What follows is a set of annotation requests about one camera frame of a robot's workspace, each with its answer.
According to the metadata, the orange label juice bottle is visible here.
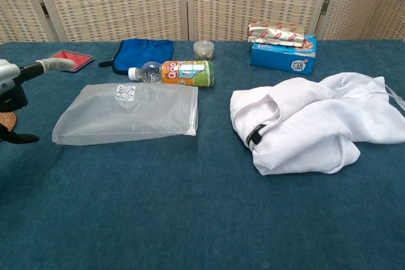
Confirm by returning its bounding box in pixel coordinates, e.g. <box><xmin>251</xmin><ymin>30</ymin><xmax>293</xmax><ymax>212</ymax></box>
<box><xmin>127</xmin><ymin>59</ymin><xmax>216</xmax><ymax>88</ymax></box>

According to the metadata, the teal tablecloth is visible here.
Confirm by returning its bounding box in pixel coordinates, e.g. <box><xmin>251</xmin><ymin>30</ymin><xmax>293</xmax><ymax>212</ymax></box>
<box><xmin>0</xmin><ymin>39</ymin><xmax>405</xmax><ymax>270</ymax></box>

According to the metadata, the woven rattan coaster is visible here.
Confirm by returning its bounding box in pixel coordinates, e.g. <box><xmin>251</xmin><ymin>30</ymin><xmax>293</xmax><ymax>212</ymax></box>
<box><xmin>0</xmin><ymin>111</ymin><xmax>17</xmax><ymax>132</ymax></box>

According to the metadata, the small clear jar of pins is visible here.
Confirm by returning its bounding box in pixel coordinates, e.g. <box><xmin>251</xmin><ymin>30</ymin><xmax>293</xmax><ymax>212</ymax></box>
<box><xmin>193</xmin><ymin>40</ymin><xmax>215</xmax><ymax>61</ymax></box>

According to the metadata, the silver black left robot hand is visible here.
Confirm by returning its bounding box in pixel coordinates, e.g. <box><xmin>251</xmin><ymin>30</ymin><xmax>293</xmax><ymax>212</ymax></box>
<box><xmin>0</xmin><ymin>57</ymin><xmax>75</xmax><ymax>144</ymax></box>

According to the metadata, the red stamp pad clear case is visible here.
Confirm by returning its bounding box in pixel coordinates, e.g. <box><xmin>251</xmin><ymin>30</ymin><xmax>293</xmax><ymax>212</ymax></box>
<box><xmin>50</xmin><ymin>49</ymin><xmax>96</xmax><ymax>73</ymax></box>

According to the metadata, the silver foil snack packet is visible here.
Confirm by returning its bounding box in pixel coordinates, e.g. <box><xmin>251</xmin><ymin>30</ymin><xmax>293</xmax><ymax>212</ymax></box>
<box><xmin>246</xmin><ymin>20</ymin><xmax>306</xmax><ymax>49</ymax></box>

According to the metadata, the blue fabric pouch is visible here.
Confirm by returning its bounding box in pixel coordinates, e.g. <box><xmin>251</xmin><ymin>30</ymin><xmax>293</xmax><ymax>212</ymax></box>
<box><xmin>98</xmin><ymin>39</ymin><xmax>175</xmax><ymax>75</ymax></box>

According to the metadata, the white garment with ribbon ties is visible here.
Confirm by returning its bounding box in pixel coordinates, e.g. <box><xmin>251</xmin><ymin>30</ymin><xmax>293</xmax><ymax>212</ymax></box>
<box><xmin>229</xmin><ymin>72</ymin><xmax>405</xmax><ymax>176</ymax></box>

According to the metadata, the blue cookie box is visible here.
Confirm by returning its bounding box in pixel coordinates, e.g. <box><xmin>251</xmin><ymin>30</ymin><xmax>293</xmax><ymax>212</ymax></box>
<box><xmin>249</xmin><ymin>34</ymin><xmax>318</xmax><ymax>77</ymax></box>

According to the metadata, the translucent white plastic bag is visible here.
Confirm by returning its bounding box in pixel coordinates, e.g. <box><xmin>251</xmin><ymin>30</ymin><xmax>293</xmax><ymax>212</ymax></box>
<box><xmin>51</xmin><ymin>82</ymin><xmax>199</xmax><ymax>146</ymax></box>

